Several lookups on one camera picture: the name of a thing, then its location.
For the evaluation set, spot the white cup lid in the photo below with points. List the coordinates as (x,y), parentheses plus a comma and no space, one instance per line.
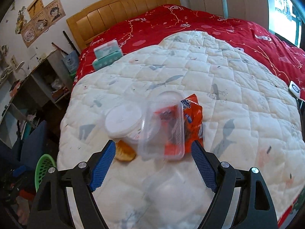
(124,122)

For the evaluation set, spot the cartoon wall posters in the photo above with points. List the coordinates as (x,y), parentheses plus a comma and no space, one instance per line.
(37,18)

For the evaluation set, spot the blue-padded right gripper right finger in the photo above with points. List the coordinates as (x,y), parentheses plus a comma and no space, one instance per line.
(255,208)

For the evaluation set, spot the orange peel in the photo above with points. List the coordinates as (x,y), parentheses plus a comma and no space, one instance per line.
(124,152)

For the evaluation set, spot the teal tissue pack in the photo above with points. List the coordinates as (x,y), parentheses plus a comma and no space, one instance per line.
(107,60)

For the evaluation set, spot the blue chair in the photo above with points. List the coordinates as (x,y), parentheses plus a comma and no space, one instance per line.
(27,152)

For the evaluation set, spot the wooden headboard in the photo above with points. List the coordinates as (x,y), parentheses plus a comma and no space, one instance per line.
(100,16)

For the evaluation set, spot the white quilted blanket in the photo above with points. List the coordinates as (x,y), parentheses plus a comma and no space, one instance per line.
(250,119)

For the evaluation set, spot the clear plastic tray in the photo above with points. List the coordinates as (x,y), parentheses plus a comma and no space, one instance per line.
(154,130)

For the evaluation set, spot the window with dark frame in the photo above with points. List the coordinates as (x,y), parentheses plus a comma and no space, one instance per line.
(286,22)

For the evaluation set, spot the red patterned bed cover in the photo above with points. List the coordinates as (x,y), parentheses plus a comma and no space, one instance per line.
(150,28)

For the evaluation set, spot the white desk lamp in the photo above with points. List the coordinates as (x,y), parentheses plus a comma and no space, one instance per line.
(16,66)

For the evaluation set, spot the white shelf desk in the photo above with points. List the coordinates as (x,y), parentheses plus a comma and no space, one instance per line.
(28,102)

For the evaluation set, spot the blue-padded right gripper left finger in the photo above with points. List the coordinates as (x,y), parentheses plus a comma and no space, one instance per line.
(51,208)

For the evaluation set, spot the green plastic waste basket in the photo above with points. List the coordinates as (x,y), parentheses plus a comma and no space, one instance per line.
(43,165)

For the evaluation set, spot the orange snack wrapper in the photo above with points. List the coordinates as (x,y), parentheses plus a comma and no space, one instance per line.
(184,124)

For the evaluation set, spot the white charger box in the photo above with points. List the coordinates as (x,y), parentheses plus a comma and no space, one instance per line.
(294,90)

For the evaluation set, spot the blue paper bag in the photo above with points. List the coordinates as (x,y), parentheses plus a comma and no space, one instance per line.
(71,61)

